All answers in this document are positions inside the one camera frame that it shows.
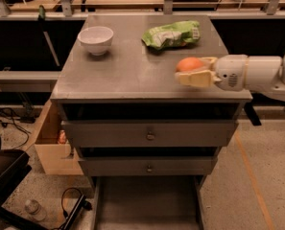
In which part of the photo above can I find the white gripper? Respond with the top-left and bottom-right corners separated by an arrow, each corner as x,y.
175,55 -> 249,91

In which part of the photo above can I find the grey drawer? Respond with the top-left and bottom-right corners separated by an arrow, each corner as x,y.
79,156 -> 217,176
61,121 -> 238,148
91,175 -> 205,230

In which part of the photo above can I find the green handled tool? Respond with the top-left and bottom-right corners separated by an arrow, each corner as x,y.
36,5 -> 61,68

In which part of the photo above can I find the clear plastic bottle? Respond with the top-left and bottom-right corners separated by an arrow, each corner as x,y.
24,199 -> 47,222

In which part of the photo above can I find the grey top drawer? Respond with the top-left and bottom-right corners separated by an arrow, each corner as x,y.
61,121 -> 238,148

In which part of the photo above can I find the orange fruit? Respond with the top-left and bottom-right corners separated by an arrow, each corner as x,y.
176,57 -> 203,72

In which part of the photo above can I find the grey middle drawer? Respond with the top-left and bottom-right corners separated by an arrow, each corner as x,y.
79,156 -> 217,176

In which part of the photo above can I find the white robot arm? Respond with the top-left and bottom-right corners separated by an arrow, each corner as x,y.
175,55 -> 285,102

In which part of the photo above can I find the grey bottom drawer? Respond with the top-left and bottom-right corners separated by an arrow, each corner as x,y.
91,175 -> 205,230

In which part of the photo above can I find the grey drawer cabinet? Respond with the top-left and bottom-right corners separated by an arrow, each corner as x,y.
50,14 -> 253,190

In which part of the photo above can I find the black floor cable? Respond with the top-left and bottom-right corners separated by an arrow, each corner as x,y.
0,83 -> 32,150

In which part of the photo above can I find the white ceramic bowl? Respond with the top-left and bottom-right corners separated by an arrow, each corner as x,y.
78,26 -> 114,56

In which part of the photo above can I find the red can in box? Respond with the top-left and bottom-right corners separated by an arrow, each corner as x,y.
58,130 -> 67,144

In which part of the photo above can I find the wooden open box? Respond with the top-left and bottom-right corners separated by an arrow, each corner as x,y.
24,101 -> 83,175

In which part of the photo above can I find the green chip bag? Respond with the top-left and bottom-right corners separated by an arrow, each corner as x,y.
142,20 -> 201,50

